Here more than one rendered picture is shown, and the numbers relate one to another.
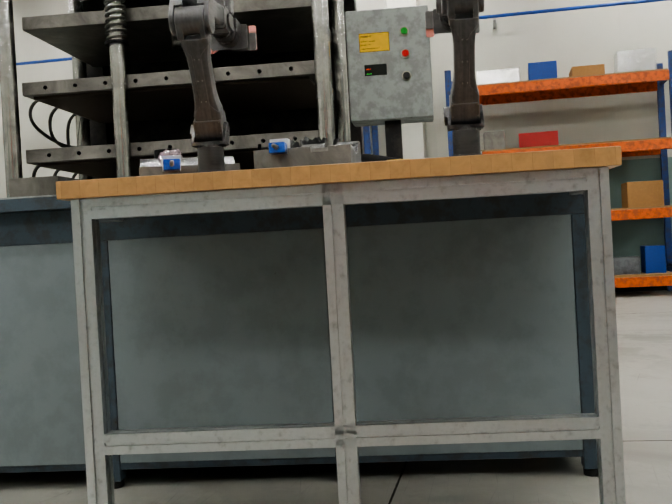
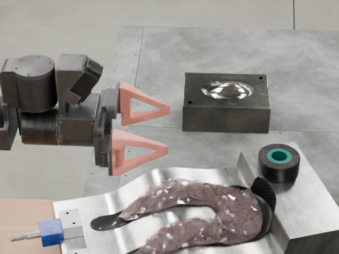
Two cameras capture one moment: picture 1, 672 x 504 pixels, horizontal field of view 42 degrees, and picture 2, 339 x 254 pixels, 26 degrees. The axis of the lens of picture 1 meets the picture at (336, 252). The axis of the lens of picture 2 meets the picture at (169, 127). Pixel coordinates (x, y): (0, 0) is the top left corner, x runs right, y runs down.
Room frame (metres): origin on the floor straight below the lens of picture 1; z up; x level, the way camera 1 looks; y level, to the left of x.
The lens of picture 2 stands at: (2.41, -0.59, 1.81)
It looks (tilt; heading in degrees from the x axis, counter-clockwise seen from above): 36 degrees down; 87
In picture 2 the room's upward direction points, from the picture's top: straight up
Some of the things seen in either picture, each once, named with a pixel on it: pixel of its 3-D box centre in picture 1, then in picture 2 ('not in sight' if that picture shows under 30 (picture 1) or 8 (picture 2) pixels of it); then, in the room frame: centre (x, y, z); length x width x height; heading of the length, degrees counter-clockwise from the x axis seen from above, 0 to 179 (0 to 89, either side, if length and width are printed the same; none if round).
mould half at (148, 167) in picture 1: (187, 173); (194, 225); (2.51, 0.41, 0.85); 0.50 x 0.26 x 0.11; 11
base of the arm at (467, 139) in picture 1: (466, 146); not in sight; (2.01, -0.31, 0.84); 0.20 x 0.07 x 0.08; 85
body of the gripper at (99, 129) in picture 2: (227, 35); (85, 126); (2.34, 0.26, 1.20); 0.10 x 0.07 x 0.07; 85
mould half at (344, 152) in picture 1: (314, 163); not in sight; (2.56, 0.05, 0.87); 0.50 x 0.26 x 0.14; 174
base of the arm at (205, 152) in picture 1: (211, 162); not in sight; (2.06, 0.28, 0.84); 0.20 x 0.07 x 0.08; 85
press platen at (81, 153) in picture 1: (196, 156); not in sight; (3.54, 0.54, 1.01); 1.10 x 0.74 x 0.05; 84
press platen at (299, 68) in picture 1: (193, 95); not in sight; (3.54, 0.54, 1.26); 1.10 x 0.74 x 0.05; 84
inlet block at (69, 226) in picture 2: (171, 164); (46, 233); (2.23, 0.41, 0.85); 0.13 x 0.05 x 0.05; 11
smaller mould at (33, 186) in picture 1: (48, 191); (225, 102); (2.62, 0.85, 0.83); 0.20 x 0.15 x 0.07; 174
